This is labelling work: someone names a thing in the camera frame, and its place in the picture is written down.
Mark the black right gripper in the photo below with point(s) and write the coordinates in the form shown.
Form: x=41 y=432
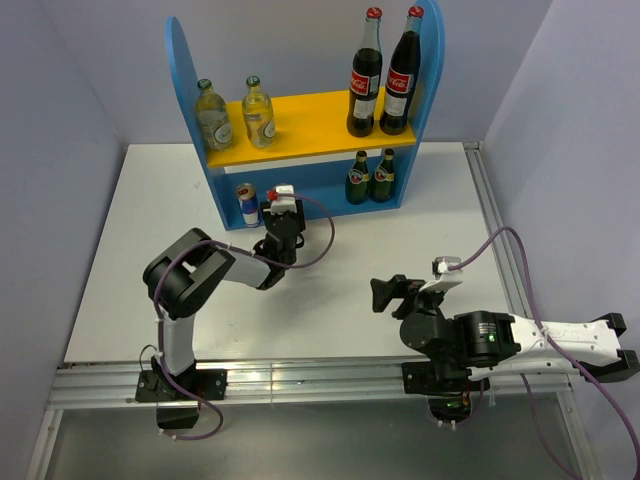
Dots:
x=399 y=287

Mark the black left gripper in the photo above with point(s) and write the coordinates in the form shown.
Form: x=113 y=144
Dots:
x=269 y=216

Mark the Red Bull can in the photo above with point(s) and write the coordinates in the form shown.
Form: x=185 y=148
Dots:
x=248 y=203

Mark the clear water bottle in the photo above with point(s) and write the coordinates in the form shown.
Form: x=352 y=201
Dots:
x=258 y=114
x=213 y=118

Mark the clear water bottle front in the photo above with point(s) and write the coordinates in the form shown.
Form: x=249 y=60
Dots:
x=213 y=118

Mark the tall Coca-Cola bottle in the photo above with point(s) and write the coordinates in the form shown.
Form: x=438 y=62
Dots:
x=402 y=75

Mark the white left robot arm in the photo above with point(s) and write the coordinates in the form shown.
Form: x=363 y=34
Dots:
x=184 y=277

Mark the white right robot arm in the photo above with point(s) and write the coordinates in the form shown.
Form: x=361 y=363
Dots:
x=470 y=350

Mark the blue and yellow shelf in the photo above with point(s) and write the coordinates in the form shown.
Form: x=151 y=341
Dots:
x=313 y=149

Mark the green Perrier bottle left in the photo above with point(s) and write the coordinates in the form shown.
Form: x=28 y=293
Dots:
x=357 y=181

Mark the green perrier bottle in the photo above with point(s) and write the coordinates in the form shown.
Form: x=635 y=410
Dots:
x=382 y=183
x=357 y=181

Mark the green Perrier bottle right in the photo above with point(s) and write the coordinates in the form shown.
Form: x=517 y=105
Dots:
x=382 y=183

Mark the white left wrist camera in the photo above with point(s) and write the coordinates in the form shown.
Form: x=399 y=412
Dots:
x=282 y=197

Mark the aluminium frame rail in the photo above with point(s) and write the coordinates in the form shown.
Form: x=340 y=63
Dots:
x=315 y=386

